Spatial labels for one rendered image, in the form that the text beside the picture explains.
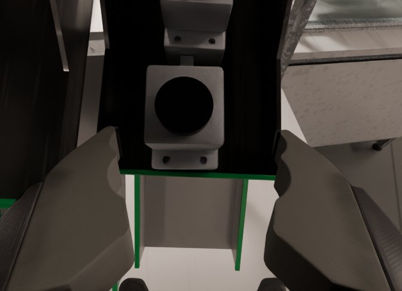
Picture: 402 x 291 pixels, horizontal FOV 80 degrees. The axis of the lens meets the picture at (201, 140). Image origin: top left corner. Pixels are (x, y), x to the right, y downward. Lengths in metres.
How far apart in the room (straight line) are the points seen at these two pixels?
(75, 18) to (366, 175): 1.83
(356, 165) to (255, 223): 1.42
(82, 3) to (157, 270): 0.43
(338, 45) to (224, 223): 0.82
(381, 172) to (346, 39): 1.11
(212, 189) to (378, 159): 1.75
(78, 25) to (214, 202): 0.25
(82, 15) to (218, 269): 0.44
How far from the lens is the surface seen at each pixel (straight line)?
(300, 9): 0.25
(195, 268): 0.50
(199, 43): 0.18
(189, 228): 0.36
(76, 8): 0.21
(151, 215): 0.35
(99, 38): 0.24
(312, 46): 0.98
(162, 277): 0.50
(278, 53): 0.20
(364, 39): 1.13
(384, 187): 1.92
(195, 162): 0.16
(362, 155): 1.97
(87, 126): 0.31
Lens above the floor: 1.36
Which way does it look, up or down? 57 degrees down
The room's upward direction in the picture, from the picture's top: 6 degrees clockwise
